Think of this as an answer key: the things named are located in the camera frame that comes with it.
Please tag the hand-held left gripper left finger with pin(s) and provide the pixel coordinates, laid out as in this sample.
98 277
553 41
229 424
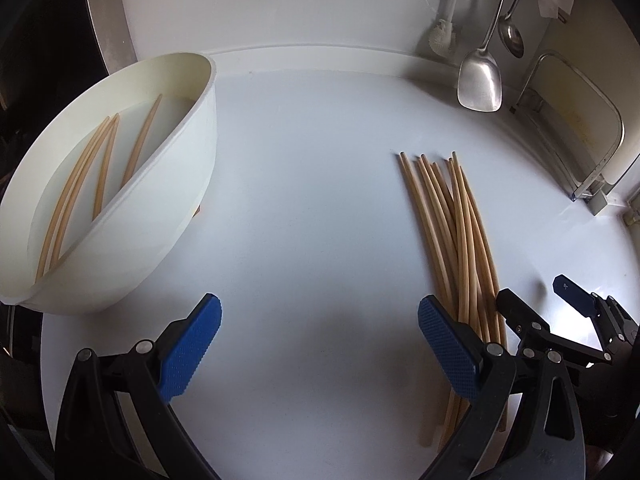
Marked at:
192 345

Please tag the metal spatula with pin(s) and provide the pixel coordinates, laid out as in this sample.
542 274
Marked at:
480 80

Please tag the metal ladle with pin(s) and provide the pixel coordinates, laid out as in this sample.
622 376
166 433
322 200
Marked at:
512 35

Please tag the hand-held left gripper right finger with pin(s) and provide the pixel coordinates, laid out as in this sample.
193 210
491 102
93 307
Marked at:
445 345

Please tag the white round basin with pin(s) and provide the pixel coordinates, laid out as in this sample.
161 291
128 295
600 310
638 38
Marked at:
150 240

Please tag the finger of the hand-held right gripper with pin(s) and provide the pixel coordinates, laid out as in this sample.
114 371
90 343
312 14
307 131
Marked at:
520 312
575 295

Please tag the pile of wooden chopsticks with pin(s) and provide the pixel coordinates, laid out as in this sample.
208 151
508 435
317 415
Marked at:
465 240

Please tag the white dish brush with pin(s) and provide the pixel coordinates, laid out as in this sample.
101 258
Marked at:
442 35

